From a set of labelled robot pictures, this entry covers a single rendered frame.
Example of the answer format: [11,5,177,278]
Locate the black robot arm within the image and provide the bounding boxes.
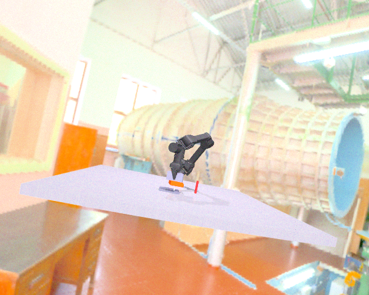
[169,132,214,176]

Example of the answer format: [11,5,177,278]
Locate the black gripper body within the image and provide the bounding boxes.
[170,153,184,169]

